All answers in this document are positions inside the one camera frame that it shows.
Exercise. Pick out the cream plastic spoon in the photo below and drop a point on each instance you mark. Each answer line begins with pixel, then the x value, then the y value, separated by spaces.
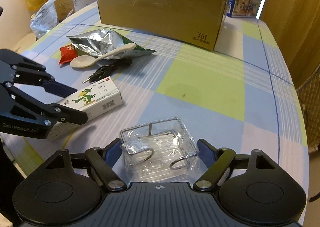
pixel 85 61

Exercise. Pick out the checkered tablecloth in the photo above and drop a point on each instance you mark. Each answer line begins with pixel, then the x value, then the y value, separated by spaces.
pixel 240 97

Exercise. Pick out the brown cardboard box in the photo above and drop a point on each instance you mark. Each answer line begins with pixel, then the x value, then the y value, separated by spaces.
pixel 196 22

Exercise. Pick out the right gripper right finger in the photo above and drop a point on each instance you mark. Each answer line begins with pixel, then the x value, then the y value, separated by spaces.
pixel 217 162

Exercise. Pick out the silver green foil bag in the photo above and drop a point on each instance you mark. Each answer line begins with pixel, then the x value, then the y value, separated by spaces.
pixel 102 41

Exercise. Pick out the wire rack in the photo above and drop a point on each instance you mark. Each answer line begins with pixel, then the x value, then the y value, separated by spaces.
pixel 161 151

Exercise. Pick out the red snack packet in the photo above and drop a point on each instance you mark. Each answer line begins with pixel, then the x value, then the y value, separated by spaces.
pixel 68 53

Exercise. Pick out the white medicine box green bird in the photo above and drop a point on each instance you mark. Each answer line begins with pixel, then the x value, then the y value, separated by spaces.
pixel 95 99

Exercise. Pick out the printed plastic bag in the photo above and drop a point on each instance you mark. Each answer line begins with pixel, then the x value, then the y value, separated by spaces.
pixel 44 20

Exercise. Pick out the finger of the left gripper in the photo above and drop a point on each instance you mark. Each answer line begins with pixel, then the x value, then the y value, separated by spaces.
pixel 65 114
pixel 56 88

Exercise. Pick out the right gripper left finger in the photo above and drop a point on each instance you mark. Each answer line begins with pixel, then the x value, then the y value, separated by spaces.
pixel 97 159

